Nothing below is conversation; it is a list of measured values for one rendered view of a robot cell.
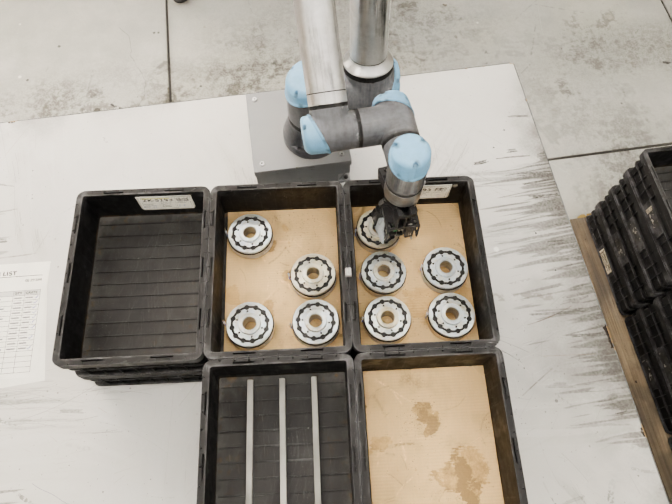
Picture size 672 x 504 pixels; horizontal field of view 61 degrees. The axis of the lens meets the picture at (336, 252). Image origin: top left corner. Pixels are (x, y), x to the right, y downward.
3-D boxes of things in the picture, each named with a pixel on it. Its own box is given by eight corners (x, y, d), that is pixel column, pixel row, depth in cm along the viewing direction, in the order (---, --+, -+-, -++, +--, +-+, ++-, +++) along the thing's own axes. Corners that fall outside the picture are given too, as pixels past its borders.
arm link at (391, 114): (354, 92, 109) (365, 139, 104) (411, 84, 110) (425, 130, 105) (352, 117, 116) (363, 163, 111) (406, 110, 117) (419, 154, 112)
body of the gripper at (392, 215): (383, 242, 124) (388, 217, 113) (376, 208, 128) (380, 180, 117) (418, 237, 125) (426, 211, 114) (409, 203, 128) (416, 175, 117)
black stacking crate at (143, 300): (97, 216, 140) (79, 192, 130) (219, 211, 141) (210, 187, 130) (76, 378, 124) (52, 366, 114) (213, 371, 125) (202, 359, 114)
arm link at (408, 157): (427, 124, 104) (438, 164, 100) (418, 158, 114) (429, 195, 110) (384, 131, 103) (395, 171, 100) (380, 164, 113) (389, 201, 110)
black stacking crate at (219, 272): (220, 211, 141) (211, 187, 130) (341, 206, 141) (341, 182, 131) (215, 371, 125) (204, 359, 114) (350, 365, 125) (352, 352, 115)
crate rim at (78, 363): (81, 196, 131) (77, 190, 129) (212, 190, 132) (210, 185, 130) (55, 369, 115) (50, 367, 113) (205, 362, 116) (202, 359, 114)
